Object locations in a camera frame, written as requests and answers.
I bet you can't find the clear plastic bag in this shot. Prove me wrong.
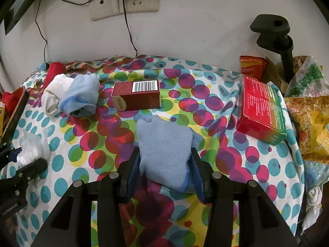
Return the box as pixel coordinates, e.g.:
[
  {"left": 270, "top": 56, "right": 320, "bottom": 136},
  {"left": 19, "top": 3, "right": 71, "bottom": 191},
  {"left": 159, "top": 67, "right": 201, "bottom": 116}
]
[{"left": 17, "top": 128, "right": 50, "bottom": 167}]

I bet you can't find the red sock with gold print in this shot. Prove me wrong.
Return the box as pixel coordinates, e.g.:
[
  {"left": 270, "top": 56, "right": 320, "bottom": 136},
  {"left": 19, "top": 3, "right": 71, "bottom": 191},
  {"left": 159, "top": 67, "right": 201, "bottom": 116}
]
[{"left": 2, "top": 88, "right": 23, "bottom": 116}]

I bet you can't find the light blue sock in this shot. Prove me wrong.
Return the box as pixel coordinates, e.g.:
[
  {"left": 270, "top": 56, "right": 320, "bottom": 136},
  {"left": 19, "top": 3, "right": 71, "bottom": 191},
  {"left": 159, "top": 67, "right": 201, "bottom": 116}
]
[
  {"left": 136, "top": 115, "right": 203, "bottom": 193},
  {"left": 59, "top": 74, "right": 100, "bottom": 118}
]

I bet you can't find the yellow medicine box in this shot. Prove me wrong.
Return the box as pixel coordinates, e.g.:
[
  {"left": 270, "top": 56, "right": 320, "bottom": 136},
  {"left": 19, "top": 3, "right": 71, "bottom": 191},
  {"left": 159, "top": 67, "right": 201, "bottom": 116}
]
[{"left": 0, "top": 102, "right": 6, "bottom": 136}]

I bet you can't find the small white sock bundle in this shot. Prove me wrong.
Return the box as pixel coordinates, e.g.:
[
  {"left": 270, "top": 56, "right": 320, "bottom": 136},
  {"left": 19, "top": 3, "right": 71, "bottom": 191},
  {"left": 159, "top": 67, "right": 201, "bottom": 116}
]
[{"left": 302, "top": 186, "right": 323, "bottom": 233}]

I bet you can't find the red round tray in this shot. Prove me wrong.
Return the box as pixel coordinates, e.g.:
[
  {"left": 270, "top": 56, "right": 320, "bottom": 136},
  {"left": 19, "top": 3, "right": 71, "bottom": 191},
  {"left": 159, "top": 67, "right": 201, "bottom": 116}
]
[{"left": 1, "top": 86, "right": 28, "bottom": 147}]

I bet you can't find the blue plastic bag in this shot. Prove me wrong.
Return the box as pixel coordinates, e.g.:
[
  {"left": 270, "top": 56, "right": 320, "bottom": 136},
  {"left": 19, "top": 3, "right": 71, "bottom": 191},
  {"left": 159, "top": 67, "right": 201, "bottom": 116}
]
[{"left": 303, "top": 161, "right": 329, "bottom": 191}]

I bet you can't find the red green flat box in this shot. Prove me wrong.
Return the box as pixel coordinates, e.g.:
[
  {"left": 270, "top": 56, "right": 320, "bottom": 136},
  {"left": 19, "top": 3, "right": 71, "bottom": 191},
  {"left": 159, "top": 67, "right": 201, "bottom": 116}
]
[{"left": 236, "top": 75, "right": 287, "bottom": 146}]

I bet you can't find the yellow snack bag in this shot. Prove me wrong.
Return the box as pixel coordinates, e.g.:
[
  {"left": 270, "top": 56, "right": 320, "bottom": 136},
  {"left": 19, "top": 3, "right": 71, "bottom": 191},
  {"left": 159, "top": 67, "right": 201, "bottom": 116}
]
[{"left": 284, "top": 95, "right": 328, "bottom": 164}]

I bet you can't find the dark red barcode box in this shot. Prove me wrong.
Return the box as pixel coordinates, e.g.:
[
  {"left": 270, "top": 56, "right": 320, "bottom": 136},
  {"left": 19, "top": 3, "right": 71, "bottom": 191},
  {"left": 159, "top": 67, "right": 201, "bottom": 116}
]
[{"left": 111, "top": 79, "right": 161, "bottom": 112}]

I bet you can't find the polka dot table cloth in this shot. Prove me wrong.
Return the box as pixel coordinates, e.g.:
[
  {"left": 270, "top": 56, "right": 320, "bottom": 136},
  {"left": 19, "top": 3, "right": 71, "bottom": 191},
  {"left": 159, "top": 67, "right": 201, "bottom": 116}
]
[{"left": 12, "top": 55, "right": 305, "bottom": 246}]

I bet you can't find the green clear snack bag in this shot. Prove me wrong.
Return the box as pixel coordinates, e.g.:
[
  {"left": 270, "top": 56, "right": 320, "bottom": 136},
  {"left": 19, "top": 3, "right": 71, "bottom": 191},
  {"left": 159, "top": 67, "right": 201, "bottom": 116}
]
[{"left": 285, "top": 55, "right": 324, "bottom": 97}]

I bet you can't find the red snack packet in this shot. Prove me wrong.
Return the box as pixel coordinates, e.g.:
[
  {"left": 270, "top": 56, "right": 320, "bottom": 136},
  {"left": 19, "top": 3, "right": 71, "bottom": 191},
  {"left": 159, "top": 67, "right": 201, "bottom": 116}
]
[{"left": 240, "top": 56, "right": 268, "bottom": 81}]

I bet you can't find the black clamp stand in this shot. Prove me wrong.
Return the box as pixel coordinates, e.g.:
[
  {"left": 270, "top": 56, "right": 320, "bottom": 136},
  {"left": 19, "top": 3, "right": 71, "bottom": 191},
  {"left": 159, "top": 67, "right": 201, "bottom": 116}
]
[{"left": 250, "top": 14, "right": 294, "bottom": 83}]

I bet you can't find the thin black television cable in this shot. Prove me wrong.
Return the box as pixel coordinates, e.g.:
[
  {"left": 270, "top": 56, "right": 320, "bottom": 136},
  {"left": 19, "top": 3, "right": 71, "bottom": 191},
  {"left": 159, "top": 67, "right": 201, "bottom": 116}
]
[{"left": 35, "top": 0, "right": 49, "bottom": 64}]

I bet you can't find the white wall socket plate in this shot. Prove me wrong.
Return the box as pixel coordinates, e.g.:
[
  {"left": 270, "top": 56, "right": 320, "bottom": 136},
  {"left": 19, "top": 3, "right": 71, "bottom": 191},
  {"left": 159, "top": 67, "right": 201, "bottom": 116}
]
[{"left": 88, "top": 0, "right": 161, "bottom": 22}]

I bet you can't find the black adapter cable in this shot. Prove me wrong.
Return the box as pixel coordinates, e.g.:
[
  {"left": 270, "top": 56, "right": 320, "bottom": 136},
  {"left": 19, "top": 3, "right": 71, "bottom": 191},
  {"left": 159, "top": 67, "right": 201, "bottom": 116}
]
[{"left": 122, "top": 0, "right": 139, "bottom": 57}]

